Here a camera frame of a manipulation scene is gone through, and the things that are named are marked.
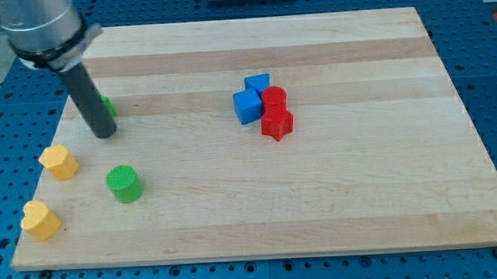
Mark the green star block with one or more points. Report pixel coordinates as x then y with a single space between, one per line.
108 103

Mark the wooden board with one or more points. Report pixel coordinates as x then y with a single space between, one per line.
383 156

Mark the green cylinder block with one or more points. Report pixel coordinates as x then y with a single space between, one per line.
124 183

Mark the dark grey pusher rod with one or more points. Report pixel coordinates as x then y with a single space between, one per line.
88 101

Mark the red star block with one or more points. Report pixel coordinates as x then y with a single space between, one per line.
276 123

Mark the yellow hexagon block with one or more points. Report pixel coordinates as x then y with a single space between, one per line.
59 162

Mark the blue cube block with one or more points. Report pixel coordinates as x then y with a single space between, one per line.
248 106

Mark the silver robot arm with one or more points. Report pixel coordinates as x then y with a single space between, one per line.
48 34

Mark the red cylinder block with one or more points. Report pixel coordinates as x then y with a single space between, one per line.
274 98

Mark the blue triangle block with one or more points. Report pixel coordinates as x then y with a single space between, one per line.
258 82

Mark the yellow heart block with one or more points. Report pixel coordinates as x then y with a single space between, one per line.
39 221

